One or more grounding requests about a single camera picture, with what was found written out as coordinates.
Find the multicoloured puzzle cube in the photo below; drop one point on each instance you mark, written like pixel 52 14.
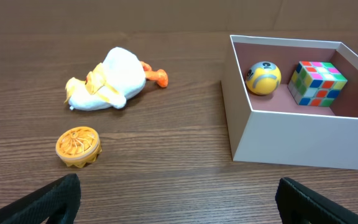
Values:
pixel 316 83

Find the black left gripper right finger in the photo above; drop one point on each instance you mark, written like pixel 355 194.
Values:
pixel 298 204

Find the white cardboard box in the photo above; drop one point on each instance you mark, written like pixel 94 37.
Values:
pixel 274 128

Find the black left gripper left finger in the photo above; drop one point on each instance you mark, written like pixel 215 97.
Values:
pixel 57 202

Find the white plush duck toy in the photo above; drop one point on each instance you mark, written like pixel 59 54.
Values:
pixel 120 77

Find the yellow grey face ball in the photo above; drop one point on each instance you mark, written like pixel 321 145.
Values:
pixel 263 78

